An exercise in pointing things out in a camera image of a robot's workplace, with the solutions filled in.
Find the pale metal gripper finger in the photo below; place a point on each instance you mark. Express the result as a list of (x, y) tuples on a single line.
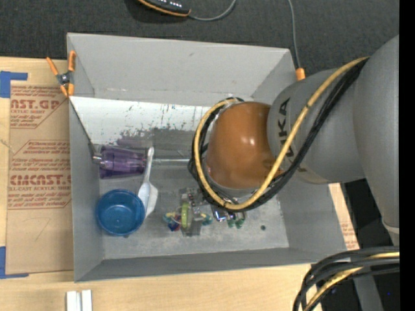
[(195, 226), (190, 195)]

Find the brown cardboard board red print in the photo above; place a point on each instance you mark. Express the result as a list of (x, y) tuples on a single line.
[(39, 238)]

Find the purple clear plastic cup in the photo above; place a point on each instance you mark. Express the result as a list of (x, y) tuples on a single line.
[(121, 164)]

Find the white plastic scoop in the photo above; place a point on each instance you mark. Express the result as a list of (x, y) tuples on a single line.
[(148, 194)]

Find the blue plastic bowl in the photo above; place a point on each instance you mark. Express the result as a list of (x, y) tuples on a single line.
[(119, 213)]

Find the grey metal bin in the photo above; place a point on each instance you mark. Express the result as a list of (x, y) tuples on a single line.
[(162, 70)]

